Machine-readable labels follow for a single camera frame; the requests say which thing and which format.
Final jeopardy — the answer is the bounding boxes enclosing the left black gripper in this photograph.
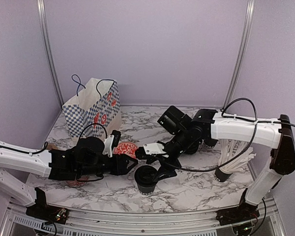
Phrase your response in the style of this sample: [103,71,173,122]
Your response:
[78,153,138,177]

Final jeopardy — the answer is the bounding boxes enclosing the black paper coffee cup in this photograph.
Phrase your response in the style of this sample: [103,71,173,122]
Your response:
[134,165,157,195]

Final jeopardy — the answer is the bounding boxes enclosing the black plastic cup lid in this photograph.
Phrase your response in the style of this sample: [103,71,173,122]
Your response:
[134,165,157,187]

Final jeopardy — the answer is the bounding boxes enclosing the stack of black lids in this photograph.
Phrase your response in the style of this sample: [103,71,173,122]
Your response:
[185,145,199,155]

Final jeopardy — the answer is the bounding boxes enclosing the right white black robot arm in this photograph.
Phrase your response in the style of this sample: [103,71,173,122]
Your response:
[154,106,295,220]

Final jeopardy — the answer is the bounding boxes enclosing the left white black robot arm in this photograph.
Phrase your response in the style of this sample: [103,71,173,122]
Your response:
[0,131,138,219]

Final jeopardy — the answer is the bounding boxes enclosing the red floral ceramic bowl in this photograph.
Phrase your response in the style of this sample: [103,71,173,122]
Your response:
[113,142,138,159]

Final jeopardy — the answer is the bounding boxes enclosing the stack of black paper cups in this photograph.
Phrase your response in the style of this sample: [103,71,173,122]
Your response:
[203,139,218,149]

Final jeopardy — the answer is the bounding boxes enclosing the black cup holding straws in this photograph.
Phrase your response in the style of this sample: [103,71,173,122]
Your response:
[214,168,233,182]

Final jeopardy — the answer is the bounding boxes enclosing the red geometric ceramic bowl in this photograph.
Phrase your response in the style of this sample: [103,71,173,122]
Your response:
[66,181,86,188]

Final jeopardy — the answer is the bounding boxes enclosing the blue checkered paper bag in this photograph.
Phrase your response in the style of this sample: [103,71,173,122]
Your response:
[62,74,121,144]

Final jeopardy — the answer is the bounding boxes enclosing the bundle of white wrapped straws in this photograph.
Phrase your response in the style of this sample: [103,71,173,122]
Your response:
[218,139,256,174]

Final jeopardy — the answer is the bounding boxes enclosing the brown cardboard cup carrier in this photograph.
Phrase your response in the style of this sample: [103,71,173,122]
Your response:
[46,143,58,150]

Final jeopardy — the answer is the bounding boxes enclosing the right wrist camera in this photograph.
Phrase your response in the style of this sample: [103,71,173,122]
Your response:
[135,143,167,160]

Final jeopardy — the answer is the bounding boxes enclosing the aluminium front frame rail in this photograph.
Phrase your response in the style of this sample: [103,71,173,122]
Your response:
[0,198,286,236]

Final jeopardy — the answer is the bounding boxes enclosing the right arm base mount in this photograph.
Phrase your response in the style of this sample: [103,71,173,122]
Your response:
[216,188,260,226]

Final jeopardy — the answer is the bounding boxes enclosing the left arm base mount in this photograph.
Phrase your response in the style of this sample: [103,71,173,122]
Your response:
[26,187,69,224]

